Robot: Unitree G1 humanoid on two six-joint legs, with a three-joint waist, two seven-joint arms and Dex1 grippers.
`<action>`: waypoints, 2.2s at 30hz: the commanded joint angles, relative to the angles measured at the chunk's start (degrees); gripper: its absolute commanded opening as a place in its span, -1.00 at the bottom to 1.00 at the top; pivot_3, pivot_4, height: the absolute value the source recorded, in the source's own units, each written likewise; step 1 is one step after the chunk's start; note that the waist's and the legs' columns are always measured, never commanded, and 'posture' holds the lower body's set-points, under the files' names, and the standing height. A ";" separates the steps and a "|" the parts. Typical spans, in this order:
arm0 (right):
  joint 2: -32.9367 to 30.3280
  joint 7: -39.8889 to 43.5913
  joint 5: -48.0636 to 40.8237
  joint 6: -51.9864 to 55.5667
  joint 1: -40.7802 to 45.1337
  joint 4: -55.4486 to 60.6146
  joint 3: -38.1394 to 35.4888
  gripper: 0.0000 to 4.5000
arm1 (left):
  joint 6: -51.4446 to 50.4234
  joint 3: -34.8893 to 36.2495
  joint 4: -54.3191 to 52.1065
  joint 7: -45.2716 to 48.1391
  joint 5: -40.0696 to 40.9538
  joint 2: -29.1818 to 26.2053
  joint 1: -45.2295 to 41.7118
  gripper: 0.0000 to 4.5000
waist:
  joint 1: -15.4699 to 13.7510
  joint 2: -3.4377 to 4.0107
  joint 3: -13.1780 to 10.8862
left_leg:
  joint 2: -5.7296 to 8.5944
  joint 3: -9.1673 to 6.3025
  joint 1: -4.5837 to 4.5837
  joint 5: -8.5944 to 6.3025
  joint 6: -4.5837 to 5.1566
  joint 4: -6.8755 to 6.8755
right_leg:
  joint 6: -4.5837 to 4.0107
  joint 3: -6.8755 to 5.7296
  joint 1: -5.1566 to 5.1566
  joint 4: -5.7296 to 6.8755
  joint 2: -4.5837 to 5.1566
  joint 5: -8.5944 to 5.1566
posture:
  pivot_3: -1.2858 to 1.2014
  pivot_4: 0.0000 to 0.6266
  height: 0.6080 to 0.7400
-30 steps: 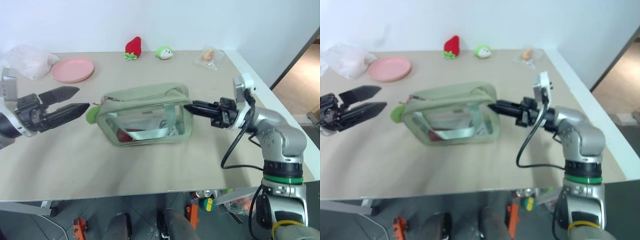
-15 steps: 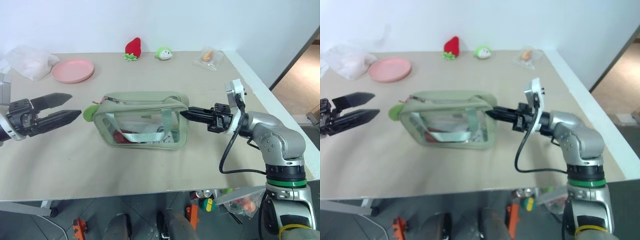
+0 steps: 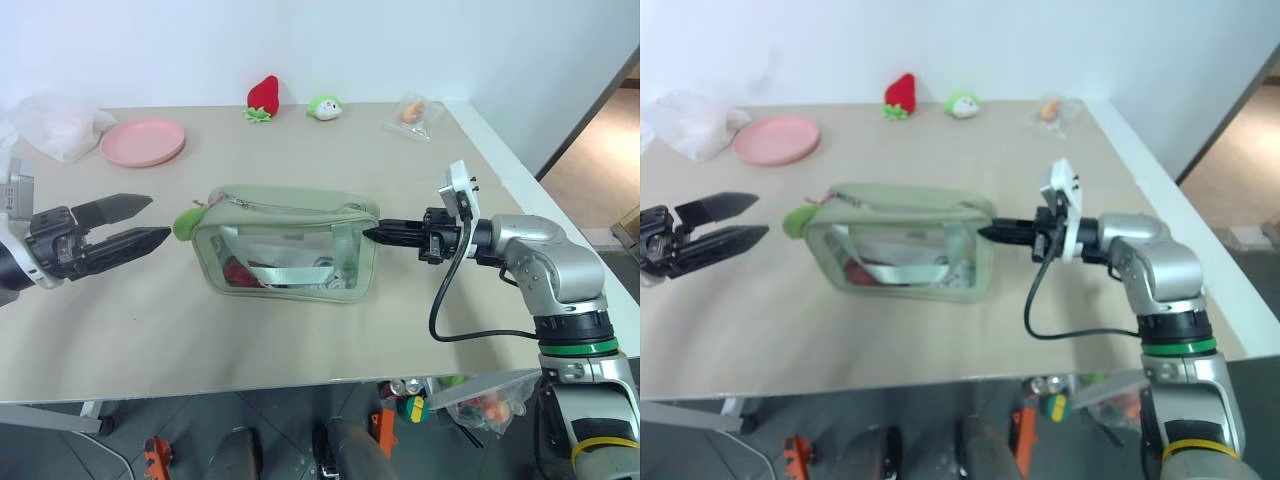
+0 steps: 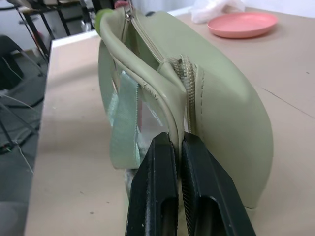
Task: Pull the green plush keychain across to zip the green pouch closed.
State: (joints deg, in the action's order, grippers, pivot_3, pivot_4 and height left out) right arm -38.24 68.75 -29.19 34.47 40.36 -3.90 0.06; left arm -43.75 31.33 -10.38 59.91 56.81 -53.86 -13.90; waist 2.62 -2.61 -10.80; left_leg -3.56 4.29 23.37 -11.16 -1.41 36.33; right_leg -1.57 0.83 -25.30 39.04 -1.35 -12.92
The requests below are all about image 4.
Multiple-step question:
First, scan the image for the thin white cable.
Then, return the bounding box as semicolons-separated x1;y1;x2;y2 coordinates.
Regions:
0;89;41;174

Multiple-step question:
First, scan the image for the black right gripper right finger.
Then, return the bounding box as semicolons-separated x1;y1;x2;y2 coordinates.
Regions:
181;132;257;236

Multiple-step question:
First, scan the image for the pink plastic plate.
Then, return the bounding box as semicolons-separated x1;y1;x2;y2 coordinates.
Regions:
207;12;279;39

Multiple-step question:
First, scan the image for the green leather zip pouch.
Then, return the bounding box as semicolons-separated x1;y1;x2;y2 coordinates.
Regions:
97;1;271;211

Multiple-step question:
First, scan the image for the clear crumpled plastic bag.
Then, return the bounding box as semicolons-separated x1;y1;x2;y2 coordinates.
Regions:
190;0;246;24

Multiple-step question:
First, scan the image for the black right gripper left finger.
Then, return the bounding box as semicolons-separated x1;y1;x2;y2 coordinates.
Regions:
125;132;180;236

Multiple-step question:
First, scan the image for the black metal shelf rack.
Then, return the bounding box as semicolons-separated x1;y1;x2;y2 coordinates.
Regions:
16;0;119;54

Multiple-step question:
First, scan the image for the black office chair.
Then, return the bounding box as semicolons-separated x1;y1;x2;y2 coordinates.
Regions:
0;34;25;89

